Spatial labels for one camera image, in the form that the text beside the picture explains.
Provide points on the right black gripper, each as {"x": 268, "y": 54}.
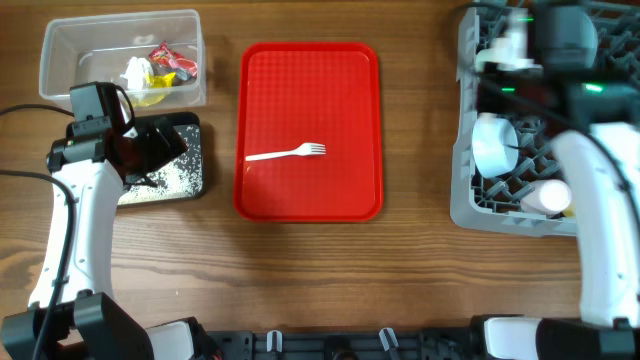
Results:
{"x": 491, "y": 102}

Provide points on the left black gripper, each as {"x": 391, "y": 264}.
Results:
{"x": 162, "y": 153}

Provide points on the yellow snack wrapper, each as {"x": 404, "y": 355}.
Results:
{"x": 157, "y": 85}

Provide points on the white tissue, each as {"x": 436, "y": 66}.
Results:
{"x": 136, "y": 73}

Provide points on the light blue bowl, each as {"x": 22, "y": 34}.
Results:
{"x": 494, "y": 145}

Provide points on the red snack wrapper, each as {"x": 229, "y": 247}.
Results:
{"x": 184, "y": 68}

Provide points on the green bowl with rice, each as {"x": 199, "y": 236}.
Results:
{"x": 486, "y": 56}

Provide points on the yellow plastic cup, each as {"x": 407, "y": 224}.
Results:
{"x": 569, "y": 212}

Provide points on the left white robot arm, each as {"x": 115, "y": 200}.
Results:
{"x": 71, "y": 312}

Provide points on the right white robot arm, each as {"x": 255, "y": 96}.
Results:
{"x": 600, "y": 164}

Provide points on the grey dishwasher rack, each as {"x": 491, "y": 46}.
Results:
{"x": 598, "y": 42}

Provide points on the black bin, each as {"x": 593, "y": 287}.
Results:
{"x": 178, "y": 118}

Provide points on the spilled white rice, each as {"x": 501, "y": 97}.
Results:
{"x": 180, "y": 179}

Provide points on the clear plastic bin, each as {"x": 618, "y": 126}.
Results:
{"x": 99, "y": 48}

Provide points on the white plastic fork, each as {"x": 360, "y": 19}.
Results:
{"x": 305, "y": 149}

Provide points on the red plastic tray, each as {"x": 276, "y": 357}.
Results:
{"x": 319, "y": 92}

